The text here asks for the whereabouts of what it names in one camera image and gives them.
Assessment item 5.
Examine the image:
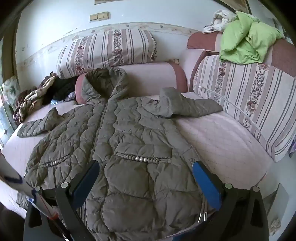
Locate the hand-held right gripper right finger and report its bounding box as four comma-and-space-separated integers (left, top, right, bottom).
183, 160, 270, 241

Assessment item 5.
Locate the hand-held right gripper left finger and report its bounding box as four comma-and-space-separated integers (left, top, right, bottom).
23, 159, 100, 241

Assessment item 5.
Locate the olive quilted jacket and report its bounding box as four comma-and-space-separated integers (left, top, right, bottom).
17, 68, 223, 241

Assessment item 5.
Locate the pile of dark clothes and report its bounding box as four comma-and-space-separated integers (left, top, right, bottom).
13, 74, 59, 124

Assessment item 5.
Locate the pink corner sofa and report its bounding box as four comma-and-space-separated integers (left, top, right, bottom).
0, 29, 296, 241

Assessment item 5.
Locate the floral pillow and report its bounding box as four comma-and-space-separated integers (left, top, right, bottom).
0, 75, 22, 109

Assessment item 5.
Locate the striped floral cushion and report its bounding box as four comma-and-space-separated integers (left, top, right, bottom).
192, 55, 296, 163
56, 29, 158, 79

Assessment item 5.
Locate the dark clothing pile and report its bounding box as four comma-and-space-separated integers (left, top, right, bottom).
51, 76, 79, 103

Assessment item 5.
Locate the green cloth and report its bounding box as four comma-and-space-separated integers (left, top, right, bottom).
219, 11, 285, 65

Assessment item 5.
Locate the white patterned cloth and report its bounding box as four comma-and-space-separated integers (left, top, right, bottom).
203, 9, 238, 34

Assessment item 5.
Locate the thin white cord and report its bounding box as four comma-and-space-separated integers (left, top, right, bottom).
199, 86, 267, 145

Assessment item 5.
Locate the wall switch panel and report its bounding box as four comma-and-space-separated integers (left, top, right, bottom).
89, 11, 110, 23

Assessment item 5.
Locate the dark picture frame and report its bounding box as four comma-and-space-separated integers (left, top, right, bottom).
214, 0, 253, 15

